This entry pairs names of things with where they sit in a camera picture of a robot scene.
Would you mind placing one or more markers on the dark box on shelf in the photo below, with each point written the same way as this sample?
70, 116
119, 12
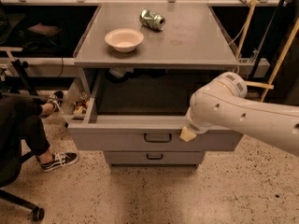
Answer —
45, 30

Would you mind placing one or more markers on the wooden stick frame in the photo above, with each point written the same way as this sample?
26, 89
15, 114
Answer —
265, 43

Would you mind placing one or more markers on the grey bottom drawer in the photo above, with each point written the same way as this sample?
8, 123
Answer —
153, 158

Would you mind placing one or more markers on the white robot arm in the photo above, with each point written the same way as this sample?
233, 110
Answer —
222, 102

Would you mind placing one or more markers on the crushed green soda can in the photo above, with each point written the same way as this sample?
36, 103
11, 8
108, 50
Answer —
152, 19

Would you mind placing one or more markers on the grey drawer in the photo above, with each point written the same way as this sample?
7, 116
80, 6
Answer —
146, 114
153, 158

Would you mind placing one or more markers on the grey top drawer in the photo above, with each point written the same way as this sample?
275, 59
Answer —
146, 114

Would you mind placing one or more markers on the black white sneaker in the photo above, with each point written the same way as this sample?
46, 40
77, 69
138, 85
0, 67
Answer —
60, 160

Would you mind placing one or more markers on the seated person black trousers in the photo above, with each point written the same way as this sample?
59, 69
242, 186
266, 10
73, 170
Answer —
20, 118

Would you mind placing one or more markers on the white packet in drawer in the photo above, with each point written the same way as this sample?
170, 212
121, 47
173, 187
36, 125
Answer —
120, 72

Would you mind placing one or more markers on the white paper bowl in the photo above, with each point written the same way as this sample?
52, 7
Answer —
124, 40

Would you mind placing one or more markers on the grey drawer cabinet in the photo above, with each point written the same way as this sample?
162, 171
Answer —
191, 40

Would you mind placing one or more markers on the black office chair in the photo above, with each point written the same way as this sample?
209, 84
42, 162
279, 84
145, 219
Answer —
10, 168

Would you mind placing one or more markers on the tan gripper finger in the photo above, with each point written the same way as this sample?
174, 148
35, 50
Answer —
187, 134

